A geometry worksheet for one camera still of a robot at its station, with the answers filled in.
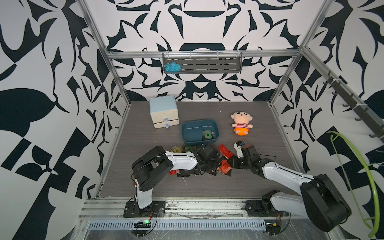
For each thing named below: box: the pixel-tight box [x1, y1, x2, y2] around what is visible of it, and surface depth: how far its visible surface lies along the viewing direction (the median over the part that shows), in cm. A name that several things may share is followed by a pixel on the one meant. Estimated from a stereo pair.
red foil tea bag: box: [169, 169, 179, 176], surface depth 83 cm
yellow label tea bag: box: [170, 145, 184, 153], surface depth 96 cm
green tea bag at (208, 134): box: [202, 129, 215, 141], surface depth 104 cm
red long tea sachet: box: [218, 143, 234, 159], surface depth 96 cm
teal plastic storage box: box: [181, 119, 220, 145], surface depth 104 cm
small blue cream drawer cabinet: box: [149, 96, 180, 129], surface depth 101 cm
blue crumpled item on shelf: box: [164, 62, 182, 75], surface depth 93 cm
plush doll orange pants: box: [231, 111, 254, 136], surface depth 103 cm
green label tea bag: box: [184, 145, 197, 152], surface depth 96 cm
